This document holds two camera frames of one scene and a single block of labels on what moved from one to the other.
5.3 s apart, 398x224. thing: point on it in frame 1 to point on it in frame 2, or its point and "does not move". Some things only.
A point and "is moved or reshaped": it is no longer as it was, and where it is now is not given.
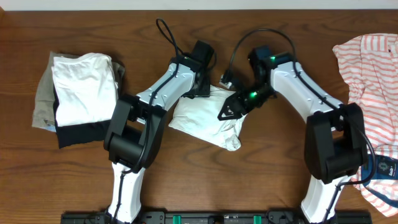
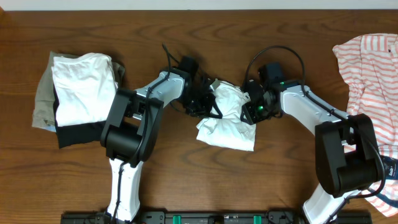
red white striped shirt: (369, 64) does not move
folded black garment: (79, 134) does not move
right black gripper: (230, 102) to (251, 117)
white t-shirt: (198, 117) is moved or reshaped
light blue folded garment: (51, 128) does not move
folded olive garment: (44, 103) does not move
